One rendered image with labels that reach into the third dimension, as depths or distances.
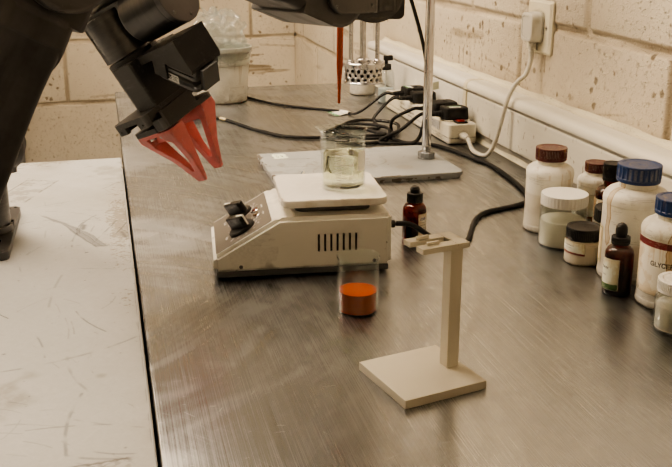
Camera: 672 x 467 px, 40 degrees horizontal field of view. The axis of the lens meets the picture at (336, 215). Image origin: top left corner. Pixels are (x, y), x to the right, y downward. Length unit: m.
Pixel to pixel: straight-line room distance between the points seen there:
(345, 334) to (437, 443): 0.21
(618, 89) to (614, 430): 0.70
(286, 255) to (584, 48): 0.63
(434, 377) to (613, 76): 0.69
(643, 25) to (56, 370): 0.87
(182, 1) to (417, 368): 0.42
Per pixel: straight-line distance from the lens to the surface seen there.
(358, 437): 0.73
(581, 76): 1.46
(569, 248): 1.10
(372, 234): 1.04
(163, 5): 0.92
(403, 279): 1.03
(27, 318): 0.98
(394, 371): 0.81
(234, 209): 1.10
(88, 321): 0.96
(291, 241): 1.02
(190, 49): 0.91
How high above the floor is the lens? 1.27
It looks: 17 degrees down
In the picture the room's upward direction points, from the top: straight up
